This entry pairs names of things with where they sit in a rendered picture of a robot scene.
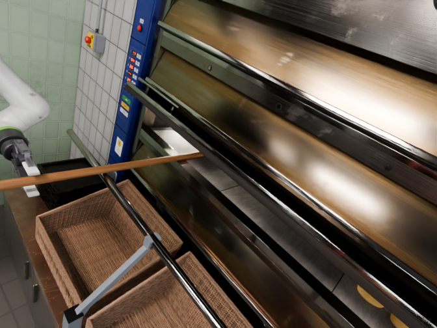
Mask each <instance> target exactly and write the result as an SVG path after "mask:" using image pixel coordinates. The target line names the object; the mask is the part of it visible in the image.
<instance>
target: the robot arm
mask: <svg viewBox="0 0 437 328"><path fill-rule="evenodd" d="M0 95H1V96H2V97H3V98H4V99H5V100H6V101H7V102H8V103H9V104H10V106H9V107H7V108H6V109H3V110H2V111H0V154H1V155H2V156H4V158H5V159H7V160H9V161H11V162H12V164H13V165H14V168H15V170H14V173H15V174H16V176H17V178H22V177H27V176H34V175H39V174H40V171H39V170H38V168H37V166H36V165H35V163H34V161H32V160H33V158H32V157H31V156H30V155H31V154H32V152H31V150H30V149H29V144H32V143H33V142H32V141H28V140H27V138H25V136H24V135H23V133H24V132H25V131H27V130H28V129H29V128H31V127H32V126H34V125H35V124H37V123H39V122H41V121H43V120H45V119H46V118H47V117H48V116H49V113H50V107H49V104H48V103H47V101H46V100H45V99H44V98H43V97H41V96H40V95H39V94H38V93H37V92H35V91H34V90H33V89H32V88H31V87H30V86H28V84H26V82H24V80H23V79H22V78H21V77H20V76H19V75H17V74H16V73H15V72H14V71H13V69H11V67H10V66H9V65H8V64H7V63H6V62H5V61H4V60H3V59H2V58H1V57H0ZM22 190H25V192H26V194H27V196H28V197H34V196H38V195H40V194H39V192H38V190H37V188H36V186H35V185H30V186H26V187H22Z"/></svg>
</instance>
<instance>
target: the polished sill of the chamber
mask: <svg viewBox="0 0 437 328"><path fill-rule="evenodd" d="M140 134H141V135H142V136H143V137H144V138H145V139H146V140H147V141H148V142H149V143H150V144H151V145H152V146H153V147H154V148H155V149H156V150H157V151H158V152H159V153H160V154H161V155H162V156H163V157H165V156H173V155H178V153H177V152H176V151H175V150H174V149H173V148H172V147H171V146H170V145H169V144H167V143H166V142H165V141H164V140H163V139H162V138H160V136H158V134H156V132H154V131H153V130H152V129H151V128H141V131H140ZM169 163H170V164H171V165H172V166H173V167H175V168H176V169H177V170H178V171H179V172H180V173H181V174H182V175H183V176H184V177H185V178H186V179H187V180H188V181H189V182H190V183H191V184H192V185H193V186H195V188H197V190H199V192H201V194H203V196H204V197H205V198H206V199H207V200H208V201H210V202H211V203H212V204H213V205H214V206H215V207H216V208H217V209H218V210H219V211H220V212H221V213H222V214H223V215H224V216H225V217H226V218H227V219H229V220H230V221H231V222H232V223H233V224H234V225H235V226H236V227H237V228H238V229H239V230H240V231H241V232H242V233H243V234H244V235H245V236H246V237H247V238H248V239H249V240H250V241H251V242H252V243H253V244H254V245H255V246H256V247H257V248H258V249H259V250H260V251H261V252H262V253H264V254H265V255H266V256H267V257H268V258H269V259H270V260H271V261H272V262H273V263H274V264H275V265H276V266H277V267H278V268H279V269H280V270H281V271H283V272H284V273H285V274H286V275H287V276H288V277H289V278H290V279H291V280H292V281H293V282H294V283H295V284H296V285H297V286H298V287H299V288H300V289H301V290H302V291H303V292H304V293H305V294H306V295H307V296H308V297H309V298H310V299H311V300H312V301H313V302H314V303H315V304H316V305H318V306H319V307H320V308H321V309H322V310H323V311H324V312H325V313H326V314H327V315H328V316H329V317H330V318H331V319H332V320H333V321H334V322H335V323H337V324H338V325H339V326H340V327H341V328H370V326H368V324H366V323H365V322H364V321H363V320H362V319H361V318H360V317H358V316H357V315H356V314H355V313H354V312H353V311H352V310H351V309H350V308H349V307H348V306H347V305H345V304H344V303H343V302H342V301H341V300H340V299H338V298H337V297H336V296H335V295H334V294H333V293H332V292H331V291H330V290H329V289H328V288H327V287H326V286H324V285H323V284H322V283H321V282H320V281H319V280H317V279H316V278H315V277H314V276H313V275H312V274H311V273H310V272H309V271H308V270H307V269H306V268H304V267H303V266H302V265H301V264H300V263H299V262H297V261H296V260H295V259H294V258H293V257H292V256H291V255H290V254H289V253H288V252H287V251H286V250H285V249H283V248H282V247H281V246H280V245H279V244H278V243H276V242H275V241H274V240H273V239H272V238H271V237H270V236H269V235H268V234H267V233H266V232H265V231H263V230H262V229H261V228H260V227H259V226H258V225H257V224H255V222H253V220H251V219H250V218H249V217H248V216H247V215H246V214H245V213H244V212H242V211H241V210H240V209H239V208H238V207H237V206H236V205H235V204H234V203H233V202H232V201H231V200H229V199H228V198H227V197H226V196H225V195H224V194H222V193H221V192H220V191H219V190H218V189H217V188H216V187H215V186H214V185H213V184H212V183H211V182H209V181H208V180H207V179H206V178H205V177H204V176H203V175H201V174H200V173H199V172H198V171H197V170H196V169H195V168H194V167H193V166H192V165H191V164H190V163H188V162H187V161H186V160H185V159H184V160H179V161H173V162H169Z"/></svg>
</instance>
